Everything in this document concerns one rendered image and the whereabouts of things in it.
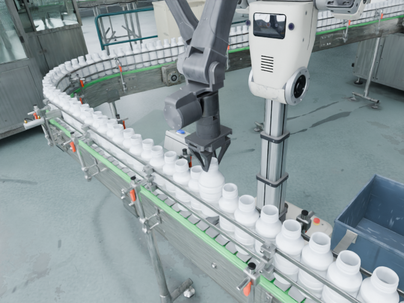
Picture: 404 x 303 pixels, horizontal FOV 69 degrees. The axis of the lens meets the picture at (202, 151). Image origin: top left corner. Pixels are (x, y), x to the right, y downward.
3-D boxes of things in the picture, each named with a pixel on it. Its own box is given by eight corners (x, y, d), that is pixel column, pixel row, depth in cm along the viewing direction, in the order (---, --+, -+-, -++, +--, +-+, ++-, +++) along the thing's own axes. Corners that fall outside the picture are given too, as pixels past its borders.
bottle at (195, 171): (216, 211, 90) (212, 167, 81) (202, 223, 86) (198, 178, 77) (201, 204, 93) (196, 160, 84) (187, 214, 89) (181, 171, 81)
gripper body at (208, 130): (233, 136, 71) (232, 107, 67) (203, 154, 66) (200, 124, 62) (214, 128, 75) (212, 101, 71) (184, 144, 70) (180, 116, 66)
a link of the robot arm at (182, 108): (224, 60, 58) (194, 55, 64) (180, 77, 52) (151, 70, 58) (228, 115, 65) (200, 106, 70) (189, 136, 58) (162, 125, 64)
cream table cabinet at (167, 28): (216, 62, 572) (212, -6, 509) (232, 70, 524) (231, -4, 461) (162, 74, 536) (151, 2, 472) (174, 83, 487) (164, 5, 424)
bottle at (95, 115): (113, 142, 131) (103, 108, 122) (115, 149, 126) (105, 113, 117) (99, 146, 129) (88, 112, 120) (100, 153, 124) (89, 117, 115)
